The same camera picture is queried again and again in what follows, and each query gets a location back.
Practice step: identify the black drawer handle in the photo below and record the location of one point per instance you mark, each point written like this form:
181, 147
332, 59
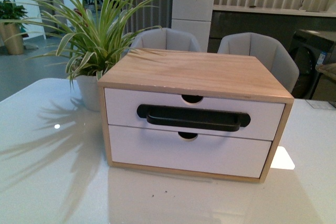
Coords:
193, 118

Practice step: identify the white drawer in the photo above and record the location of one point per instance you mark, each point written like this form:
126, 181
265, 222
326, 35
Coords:
121, 106
207, 153

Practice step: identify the wooden two-drawer cabinet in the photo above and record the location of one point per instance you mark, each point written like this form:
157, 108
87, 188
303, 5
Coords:
195, 73

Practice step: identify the left grey chair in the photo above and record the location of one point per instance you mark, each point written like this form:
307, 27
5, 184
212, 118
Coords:
166, 39

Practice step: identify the grey chair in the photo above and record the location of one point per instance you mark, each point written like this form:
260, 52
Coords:
166, 39
269, 51

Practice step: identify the white plant pot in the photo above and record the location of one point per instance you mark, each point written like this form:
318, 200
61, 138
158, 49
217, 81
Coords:
88, 86

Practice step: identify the white refrigerator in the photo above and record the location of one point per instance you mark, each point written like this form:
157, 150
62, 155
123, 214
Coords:
193, 16

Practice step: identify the green spider plant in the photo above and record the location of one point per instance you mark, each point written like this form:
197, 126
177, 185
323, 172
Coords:
91, 44

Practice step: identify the right grey chair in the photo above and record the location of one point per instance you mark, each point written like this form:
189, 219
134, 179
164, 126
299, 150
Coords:
269, 51

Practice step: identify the dark kitchen counter cabinet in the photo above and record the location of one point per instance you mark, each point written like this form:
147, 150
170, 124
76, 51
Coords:
280, 24

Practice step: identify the table power socket panel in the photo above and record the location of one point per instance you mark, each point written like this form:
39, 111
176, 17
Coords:
325, 105

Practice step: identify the dark washing machine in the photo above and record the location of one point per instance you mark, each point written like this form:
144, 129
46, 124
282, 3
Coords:
308, 49

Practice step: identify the gold floor planter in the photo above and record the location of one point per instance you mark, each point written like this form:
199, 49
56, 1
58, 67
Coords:
13, 41

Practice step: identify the background potted plant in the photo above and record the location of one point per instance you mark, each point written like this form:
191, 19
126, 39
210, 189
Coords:
11, 11

